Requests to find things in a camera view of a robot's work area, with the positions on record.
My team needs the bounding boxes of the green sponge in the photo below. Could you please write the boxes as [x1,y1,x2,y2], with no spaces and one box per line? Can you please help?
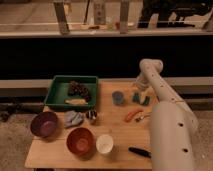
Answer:
[132,92,150,106]

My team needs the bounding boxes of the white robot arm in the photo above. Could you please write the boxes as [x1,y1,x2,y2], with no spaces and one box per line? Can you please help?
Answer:
[136,59,198,171]

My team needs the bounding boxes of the orange bowl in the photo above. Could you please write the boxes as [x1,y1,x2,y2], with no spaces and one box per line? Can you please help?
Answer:
[66,127,94,157]

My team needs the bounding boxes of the purple bowl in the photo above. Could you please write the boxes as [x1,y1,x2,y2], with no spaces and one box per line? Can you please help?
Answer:
[30,111,58,138]

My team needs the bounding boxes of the orange carrot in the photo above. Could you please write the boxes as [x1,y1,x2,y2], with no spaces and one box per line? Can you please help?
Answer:
[124,109,143,123]

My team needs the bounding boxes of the silver fork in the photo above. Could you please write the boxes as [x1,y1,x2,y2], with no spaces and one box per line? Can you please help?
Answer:
[135,113,150,122]

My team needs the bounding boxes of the blue cup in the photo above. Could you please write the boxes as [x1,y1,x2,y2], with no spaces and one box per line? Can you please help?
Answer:
[112,91,124,105]

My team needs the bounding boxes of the white cup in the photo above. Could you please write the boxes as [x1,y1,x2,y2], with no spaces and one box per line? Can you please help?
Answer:
[96,134,114,155]

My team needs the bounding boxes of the dark grape bunch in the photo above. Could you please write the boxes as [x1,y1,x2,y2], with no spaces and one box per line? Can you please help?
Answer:
[68,81,91,102]

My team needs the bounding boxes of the yellow banana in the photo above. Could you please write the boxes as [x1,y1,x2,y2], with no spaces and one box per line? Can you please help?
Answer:
[65,99,88,105]

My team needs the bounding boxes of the grey crumpled cloth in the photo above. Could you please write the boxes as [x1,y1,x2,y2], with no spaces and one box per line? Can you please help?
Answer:
[64,111,84,128]

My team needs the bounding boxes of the green plastic tray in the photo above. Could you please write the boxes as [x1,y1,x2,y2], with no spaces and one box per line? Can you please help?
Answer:
[44,75,98,111]

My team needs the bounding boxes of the black handled utensil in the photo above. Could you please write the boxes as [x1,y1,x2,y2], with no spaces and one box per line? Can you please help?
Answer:
[128,147,151,158]

